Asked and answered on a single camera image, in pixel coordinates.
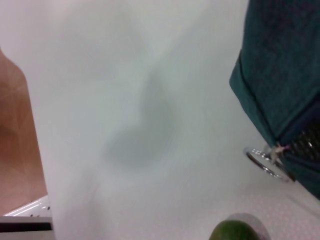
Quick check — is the dark teal fabric bag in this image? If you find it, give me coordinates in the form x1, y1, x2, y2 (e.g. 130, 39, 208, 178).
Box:
229, 0, 320, 201

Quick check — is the green cucumber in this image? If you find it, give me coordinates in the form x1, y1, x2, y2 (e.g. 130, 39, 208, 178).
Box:
208, 219, 262, 240

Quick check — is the metal zipper pull ring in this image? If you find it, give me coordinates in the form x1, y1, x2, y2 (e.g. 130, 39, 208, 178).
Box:
244, 145, 293, 184

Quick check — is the white perforated base plate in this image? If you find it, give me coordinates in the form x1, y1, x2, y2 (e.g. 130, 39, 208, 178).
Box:
0, 195, 53, 231

